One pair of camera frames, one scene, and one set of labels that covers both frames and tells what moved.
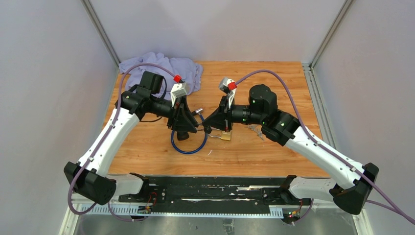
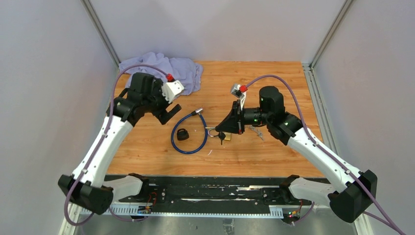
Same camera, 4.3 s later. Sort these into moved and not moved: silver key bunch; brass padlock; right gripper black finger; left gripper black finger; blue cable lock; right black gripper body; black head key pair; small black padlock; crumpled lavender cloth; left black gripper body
Moved: left gripper black finger; left black gripper body; right gripper black finger; black head key pair; right black gripper body
Not moved: blue cable lock; crumpled lavender cloth; brass padlock; small black padlock; silver key bunch
